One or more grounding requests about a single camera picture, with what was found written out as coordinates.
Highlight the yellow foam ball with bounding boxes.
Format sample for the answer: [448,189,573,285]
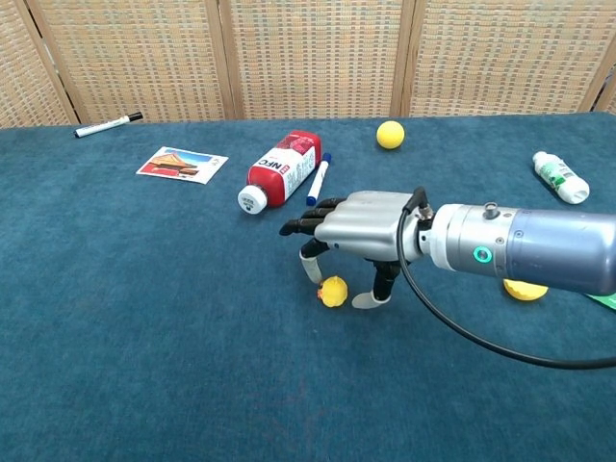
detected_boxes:
[375,120,406,150]

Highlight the blue carpet table cover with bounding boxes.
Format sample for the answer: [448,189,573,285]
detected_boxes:
[0,111,616,462]

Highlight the red juice bottle white cap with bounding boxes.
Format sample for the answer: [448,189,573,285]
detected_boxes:
[237,129,322,217]

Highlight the white marker with black cap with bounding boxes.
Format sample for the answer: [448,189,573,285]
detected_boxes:
[73,111,144,140]

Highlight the white marker with blue cap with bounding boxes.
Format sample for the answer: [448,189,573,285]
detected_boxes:
[305,152,333,207]

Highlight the yellow rubber duck toy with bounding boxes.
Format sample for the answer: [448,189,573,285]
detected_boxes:
[315,275,348,308]

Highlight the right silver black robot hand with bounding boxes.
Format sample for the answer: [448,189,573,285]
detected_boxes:
[278,190,424,311]

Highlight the woven rattan folding screen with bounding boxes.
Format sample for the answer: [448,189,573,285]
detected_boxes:
[0,0,616,130]

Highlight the small white bottle green label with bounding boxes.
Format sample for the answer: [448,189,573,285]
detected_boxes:
[531,150,591,205]

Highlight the palace photo postcard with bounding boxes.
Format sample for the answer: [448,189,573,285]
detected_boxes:
[135,145,230,186]

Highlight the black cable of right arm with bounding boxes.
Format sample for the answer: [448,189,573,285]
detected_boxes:
[397,186,616,371]

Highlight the green square sachet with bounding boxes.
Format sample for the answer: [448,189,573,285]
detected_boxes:
[584,291,616,309]

